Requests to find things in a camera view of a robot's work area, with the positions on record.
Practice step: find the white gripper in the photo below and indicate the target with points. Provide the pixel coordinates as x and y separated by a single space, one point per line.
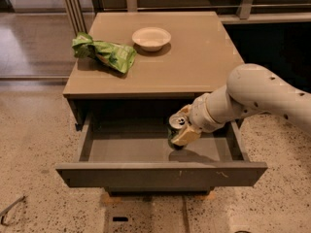
200 115

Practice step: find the green soda can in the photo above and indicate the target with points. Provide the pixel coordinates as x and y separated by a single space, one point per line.
176 123

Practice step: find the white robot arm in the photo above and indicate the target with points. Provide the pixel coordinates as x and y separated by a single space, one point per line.
250 89

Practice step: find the open grey top drawer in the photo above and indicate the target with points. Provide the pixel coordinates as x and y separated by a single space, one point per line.
134 155

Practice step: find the grey drawer cabinet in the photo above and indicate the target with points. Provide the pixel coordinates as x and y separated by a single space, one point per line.
196 60

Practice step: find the white paper bowl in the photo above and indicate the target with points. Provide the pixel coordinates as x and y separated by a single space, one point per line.
151 38

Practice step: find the green chip bag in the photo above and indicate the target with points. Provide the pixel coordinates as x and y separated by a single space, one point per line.
116 56

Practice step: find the metal rod on floor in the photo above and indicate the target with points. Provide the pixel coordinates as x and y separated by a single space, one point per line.
5 211

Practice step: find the metal railing frame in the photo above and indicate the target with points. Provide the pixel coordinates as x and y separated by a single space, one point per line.
230 11

